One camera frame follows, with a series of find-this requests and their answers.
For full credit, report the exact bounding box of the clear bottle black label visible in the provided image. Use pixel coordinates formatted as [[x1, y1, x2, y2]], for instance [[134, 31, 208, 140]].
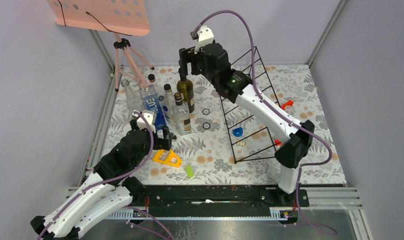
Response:
[[120, 79, 146, 115]]

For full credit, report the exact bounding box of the dark green wine bottle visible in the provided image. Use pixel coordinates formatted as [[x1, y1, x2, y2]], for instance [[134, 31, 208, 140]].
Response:
[[176, 76, 195, 113]]

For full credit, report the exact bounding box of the clear square bottle black cap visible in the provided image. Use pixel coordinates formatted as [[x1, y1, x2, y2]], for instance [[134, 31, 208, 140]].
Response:
[[173, 92, 192, 135]]

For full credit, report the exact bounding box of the blue square glass bottle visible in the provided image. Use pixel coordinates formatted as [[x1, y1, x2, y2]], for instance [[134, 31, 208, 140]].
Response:
[[138, 84, 167, 131]]

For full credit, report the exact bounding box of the clear round bottle gold label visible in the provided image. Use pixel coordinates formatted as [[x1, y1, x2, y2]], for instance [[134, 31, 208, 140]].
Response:
[[162, 83, 176, 125]]

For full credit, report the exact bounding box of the clear bottle blue gold emblem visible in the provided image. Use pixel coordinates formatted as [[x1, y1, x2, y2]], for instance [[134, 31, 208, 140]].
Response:
[[147, 73, 165, 105]]

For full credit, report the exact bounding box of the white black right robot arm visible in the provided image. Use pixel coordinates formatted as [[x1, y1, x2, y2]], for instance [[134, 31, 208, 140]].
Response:
[[179, 43, 315, 206]]

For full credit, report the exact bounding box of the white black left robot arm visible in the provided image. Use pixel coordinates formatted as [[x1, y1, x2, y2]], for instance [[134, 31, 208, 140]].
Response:
[[30, 117, 177, 240]]

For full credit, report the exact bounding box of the red block near rack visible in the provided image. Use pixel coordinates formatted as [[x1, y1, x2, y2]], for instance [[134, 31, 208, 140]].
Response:
[[274, 139, 282, 146]]

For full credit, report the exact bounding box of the green flat block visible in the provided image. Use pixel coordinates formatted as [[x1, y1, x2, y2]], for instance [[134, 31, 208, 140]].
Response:
[[185, 165, 195, 178]]

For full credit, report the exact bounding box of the poker chip near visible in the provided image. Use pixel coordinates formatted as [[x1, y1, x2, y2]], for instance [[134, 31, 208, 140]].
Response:
[[202, 122, 211, 130]]

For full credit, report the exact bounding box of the poker chip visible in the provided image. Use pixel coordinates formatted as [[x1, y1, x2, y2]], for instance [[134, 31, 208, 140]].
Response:
[[202, 108, 210, 116], [202, 122, 211, 130]]

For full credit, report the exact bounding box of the poker chip middle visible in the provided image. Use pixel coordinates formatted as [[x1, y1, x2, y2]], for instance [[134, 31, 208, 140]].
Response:
[[202, 108, 210, 116]]

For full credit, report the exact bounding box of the pink music stand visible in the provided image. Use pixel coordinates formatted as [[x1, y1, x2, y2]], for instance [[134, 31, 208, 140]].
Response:
[[48, 0, 154, 91]]

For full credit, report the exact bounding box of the blue arch toy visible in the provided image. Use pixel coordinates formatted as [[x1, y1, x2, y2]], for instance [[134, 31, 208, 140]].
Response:
[[232, 127, 243, 138]]

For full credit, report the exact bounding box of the cream chess piece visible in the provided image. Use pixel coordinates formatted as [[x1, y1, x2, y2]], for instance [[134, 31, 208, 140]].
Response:
[[237, 141, 246, 147]]

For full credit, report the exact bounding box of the red arch block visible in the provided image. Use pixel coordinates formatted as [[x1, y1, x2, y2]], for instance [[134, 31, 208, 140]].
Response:
[[281, 100, 294, 111]]

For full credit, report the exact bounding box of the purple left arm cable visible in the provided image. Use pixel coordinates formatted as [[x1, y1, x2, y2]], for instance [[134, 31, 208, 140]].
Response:
[[37, 112, 155, 240]]

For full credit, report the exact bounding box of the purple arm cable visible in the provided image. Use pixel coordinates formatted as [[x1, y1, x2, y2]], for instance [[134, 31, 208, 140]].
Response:
[[37, 112, 155, 240], [190, 9, 339, 237]]

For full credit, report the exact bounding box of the yellow triangle frame toy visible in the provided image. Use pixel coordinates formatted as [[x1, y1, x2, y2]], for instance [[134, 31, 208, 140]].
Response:
[[152, 150, 182, 168]]

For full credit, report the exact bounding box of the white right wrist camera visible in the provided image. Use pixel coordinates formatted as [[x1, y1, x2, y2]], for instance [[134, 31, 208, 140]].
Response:
[[190, 25, 214, 54]]

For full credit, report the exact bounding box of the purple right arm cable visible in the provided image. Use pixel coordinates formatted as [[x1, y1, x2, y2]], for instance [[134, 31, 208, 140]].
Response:
[[190, 9, 339, 237]]

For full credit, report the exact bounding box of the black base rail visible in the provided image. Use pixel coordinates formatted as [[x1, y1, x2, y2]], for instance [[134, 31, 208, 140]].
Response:
[[130, 185, 310, 218]]

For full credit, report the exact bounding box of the black wire wine rack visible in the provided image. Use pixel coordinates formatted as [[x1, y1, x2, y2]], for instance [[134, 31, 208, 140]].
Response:
[[220, 46, 282, 164]]

